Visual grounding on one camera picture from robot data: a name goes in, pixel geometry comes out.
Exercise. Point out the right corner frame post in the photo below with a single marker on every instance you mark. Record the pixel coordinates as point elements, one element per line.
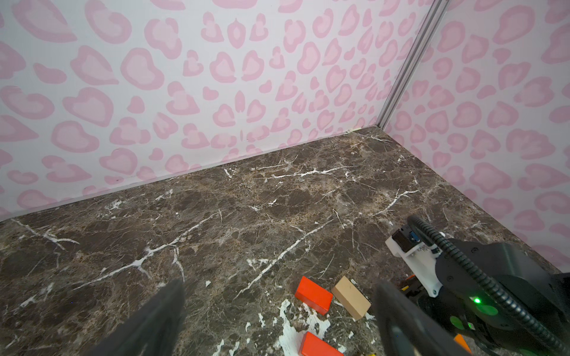
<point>419,46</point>

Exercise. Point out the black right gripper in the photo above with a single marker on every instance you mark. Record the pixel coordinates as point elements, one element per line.
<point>501,298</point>

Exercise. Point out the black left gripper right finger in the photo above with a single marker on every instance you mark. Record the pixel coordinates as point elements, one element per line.
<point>405,329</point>

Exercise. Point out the red block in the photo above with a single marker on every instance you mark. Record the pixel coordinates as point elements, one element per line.
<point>311,345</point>
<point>314,296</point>

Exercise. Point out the orange block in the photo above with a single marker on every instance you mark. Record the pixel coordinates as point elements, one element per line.
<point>462,342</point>

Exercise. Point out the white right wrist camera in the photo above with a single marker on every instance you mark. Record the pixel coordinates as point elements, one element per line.
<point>419,257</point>

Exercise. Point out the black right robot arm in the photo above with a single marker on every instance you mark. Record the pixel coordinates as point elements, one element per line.
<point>496,295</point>

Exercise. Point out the tan block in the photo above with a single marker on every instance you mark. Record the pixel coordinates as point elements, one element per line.
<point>351,298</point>

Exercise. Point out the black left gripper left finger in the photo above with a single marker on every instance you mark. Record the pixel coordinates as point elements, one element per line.
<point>152,330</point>

